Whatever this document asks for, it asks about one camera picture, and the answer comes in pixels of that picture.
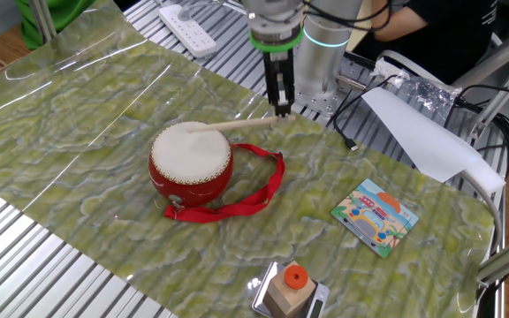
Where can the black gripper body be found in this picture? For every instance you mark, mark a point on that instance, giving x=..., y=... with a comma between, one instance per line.
x=276, y=64

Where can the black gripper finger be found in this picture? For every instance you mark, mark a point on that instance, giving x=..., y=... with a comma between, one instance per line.
x=276, y=97
x=291, y=93

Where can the wooden drumstick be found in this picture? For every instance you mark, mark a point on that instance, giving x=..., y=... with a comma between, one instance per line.
x=237, y=124

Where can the bare person forearm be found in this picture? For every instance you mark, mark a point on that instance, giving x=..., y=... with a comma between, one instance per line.
x=396, y=31

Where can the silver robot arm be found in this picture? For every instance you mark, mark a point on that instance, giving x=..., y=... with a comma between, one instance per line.
x=321, y=62

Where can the red drum white head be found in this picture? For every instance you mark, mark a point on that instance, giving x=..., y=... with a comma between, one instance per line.
x=192, y=190

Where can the silver base connector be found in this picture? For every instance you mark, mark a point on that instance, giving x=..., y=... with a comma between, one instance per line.
x=351, y=82

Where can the white power strip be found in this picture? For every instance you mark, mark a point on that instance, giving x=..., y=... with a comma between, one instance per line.
x=188, y=33

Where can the grey power plug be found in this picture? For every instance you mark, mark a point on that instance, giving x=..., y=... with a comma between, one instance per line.
x=186, y=13

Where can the crumpled clear plastic wrap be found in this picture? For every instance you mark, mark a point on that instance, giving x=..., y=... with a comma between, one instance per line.
x=431, y=97

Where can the white foam sheet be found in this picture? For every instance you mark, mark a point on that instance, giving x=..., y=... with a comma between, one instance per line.
x=427, y=141

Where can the cartoon bus puzzle card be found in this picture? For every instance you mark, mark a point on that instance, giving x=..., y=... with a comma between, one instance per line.
x=374, y=216

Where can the person in black shirt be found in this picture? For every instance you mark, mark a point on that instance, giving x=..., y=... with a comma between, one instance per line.
x=449, y=40

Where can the green marble pattern mat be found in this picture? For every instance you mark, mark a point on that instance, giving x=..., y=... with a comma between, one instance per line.
x=82, y=132

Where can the wooden block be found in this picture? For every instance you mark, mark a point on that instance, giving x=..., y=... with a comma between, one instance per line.
x=287, y=300

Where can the silver digital scale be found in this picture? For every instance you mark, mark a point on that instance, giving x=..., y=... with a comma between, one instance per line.
x=321, y=305

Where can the white curved tube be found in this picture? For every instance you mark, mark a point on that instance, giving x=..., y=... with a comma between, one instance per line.
x=493, y=205

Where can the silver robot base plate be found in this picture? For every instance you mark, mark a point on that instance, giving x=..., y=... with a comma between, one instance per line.
x=325, y=106

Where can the aluminium frame post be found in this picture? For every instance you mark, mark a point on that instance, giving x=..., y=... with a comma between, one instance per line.
x=42, y=22

